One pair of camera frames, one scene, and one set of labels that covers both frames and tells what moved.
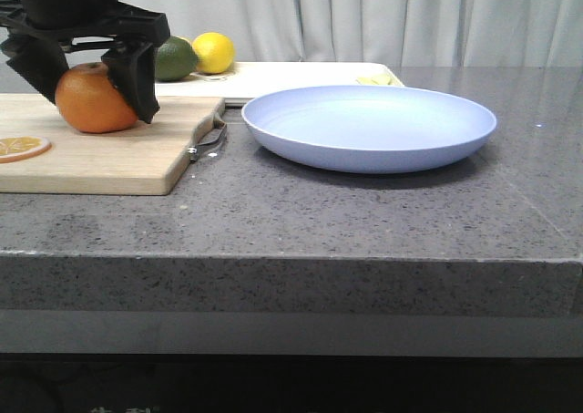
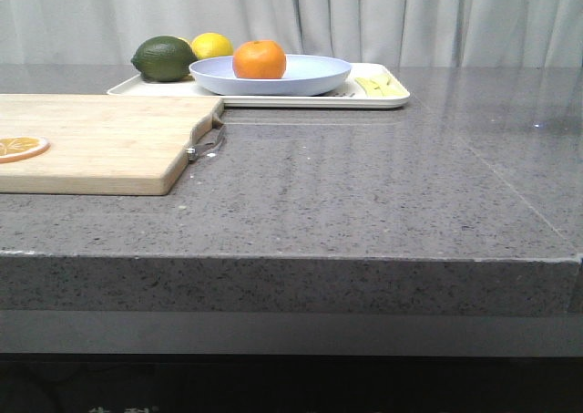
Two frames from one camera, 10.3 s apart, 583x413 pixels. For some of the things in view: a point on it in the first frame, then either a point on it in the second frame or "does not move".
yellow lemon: x=214 y=51 does not move
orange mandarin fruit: x=86 y=98 to x=259 y=59
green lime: x=175 y=59 does not move
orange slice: x=16 y=148 does not move
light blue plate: x=368 y=129 to x=303 y=76
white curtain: x=412 y=21 does not move
